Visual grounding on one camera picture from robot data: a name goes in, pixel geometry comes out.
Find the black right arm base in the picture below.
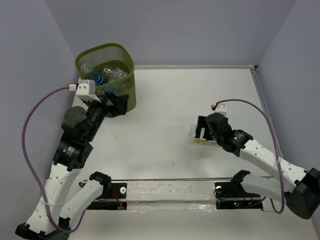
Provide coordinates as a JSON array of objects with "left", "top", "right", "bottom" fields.
[{"left": 213, "top": 181, "right": 263, "bottom": 210}]

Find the large ribbed clear bottle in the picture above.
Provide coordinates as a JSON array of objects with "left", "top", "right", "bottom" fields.
[{"left": 188, "top": 124, "right": 221, "bottom": 150}]

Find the silver cap clear bottle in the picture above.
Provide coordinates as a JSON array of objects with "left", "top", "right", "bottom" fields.
[{"left": 102, "top": 65, "right": 128, "bottom": 83}]

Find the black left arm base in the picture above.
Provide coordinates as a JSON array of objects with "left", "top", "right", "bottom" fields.
[{"left": 87, "top": 181, "right": 128, "bottom": 211}]

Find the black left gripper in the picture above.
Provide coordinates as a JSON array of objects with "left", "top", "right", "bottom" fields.
[{"left": 85, "top": 89, "right": 131, "bottom": 140}]

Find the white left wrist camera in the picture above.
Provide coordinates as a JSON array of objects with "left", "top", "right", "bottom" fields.
[{"left": 67, "top": 79, "right": 101, "bottom": 102}]

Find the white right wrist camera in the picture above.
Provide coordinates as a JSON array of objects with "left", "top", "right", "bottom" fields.
[{"left": 211, "top": 103, "right": 227, "bottom": 117}]

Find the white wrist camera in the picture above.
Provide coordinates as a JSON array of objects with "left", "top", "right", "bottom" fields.
[
  {"left": 67, "top": 79, "right": 101, "bottom": 102},
  {"left": 211, "top": 103, "right": 227, "bottom": 117}
]

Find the Pocari Sweat blue bottle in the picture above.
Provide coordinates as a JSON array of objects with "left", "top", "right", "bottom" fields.
[
  {"left": 80, "top": 63, "right": 105, "bottom": 86},
  {"left": 98, "top": 86, "right": 125, "bottom": 96}
]

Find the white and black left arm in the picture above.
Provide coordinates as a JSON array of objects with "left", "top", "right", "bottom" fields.
[{"left": 15, "top": 91, "right": 129, "bottom": 240}]

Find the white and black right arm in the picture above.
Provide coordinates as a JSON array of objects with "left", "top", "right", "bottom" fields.
[{"left": 194, "top": 112, "right": 320, "bottom": 220}]

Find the olive green mesh bin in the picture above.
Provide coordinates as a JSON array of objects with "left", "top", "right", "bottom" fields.
[{"left": 75, "top": 43, "right": 137, "bottom": 112}]

